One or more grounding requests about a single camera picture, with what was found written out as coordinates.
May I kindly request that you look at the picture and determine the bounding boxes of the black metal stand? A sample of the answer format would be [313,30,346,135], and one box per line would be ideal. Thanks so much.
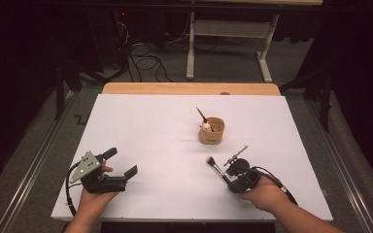
[279,68,335,134]
[53,60,83,121]

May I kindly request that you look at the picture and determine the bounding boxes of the wooden table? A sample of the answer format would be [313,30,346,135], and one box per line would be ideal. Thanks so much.
[101,82,282,97]

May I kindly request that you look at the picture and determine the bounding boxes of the light wooden desktop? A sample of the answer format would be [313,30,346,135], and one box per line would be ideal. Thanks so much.
[181,0,324,6]

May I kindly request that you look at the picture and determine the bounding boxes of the white board sheet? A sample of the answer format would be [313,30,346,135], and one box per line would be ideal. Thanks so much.
[51,93,334,223]

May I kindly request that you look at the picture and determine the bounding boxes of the white metal desk frame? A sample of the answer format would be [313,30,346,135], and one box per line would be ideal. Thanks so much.
[186,11,281,83]

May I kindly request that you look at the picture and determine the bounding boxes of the person's right hand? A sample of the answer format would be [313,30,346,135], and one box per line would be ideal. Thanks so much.
[237,176,293,214]

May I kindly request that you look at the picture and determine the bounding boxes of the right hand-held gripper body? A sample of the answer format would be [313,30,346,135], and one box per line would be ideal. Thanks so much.
[222,145,263,194]

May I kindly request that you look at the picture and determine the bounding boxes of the round wooden brush holder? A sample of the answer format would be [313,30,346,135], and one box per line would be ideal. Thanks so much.
[198,116,225,146]

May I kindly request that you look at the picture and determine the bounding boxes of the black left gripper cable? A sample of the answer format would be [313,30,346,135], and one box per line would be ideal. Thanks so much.
[64,160,85,217]

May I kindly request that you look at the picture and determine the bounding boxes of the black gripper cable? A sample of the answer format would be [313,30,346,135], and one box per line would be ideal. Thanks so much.
[251,165,299,207]
[64,160,85,217]

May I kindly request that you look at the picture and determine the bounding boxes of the thin black gold-tipped brush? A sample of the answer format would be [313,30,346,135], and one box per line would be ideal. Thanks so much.
[195,106,215,133]

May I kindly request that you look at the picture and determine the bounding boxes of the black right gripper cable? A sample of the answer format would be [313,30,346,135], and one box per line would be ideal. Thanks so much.
[251,165,299,207]

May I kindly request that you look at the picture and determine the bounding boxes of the person's left hand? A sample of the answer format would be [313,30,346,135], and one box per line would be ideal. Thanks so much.
[77,164,121,218]

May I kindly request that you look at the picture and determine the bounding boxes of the black floor cables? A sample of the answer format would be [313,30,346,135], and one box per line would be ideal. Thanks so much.
[127,41,176,83]

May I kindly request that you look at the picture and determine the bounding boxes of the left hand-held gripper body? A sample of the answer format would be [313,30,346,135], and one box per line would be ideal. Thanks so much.
[69,150,128,195]

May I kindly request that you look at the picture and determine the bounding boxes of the small cream figurine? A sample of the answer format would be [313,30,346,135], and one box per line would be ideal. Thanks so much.
[200,120,214,133]

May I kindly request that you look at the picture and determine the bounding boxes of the metal floor rail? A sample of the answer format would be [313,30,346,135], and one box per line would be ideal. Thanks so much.
[0,91,80,233]
[305,99,373,233]

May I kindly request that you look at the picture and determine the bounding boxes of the black computer tower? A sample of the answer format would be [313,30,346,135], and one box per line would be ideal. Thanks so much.
[85,9,132,71]

